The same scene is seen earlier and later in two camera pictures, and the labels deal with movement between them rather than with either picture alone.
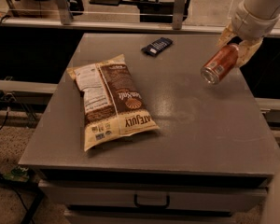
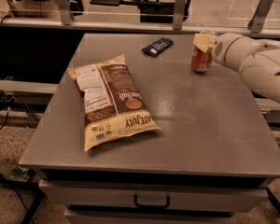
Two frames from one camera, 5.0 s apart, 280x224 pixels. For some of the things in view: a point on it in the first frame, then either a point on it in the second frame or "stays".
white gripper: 251,24 -> 223,50
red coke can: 220,63 -> 201,61
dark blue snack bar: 156,47 stays
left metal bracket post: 64,11 stays
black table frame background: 156,2 stays
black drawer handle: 154,206 stays
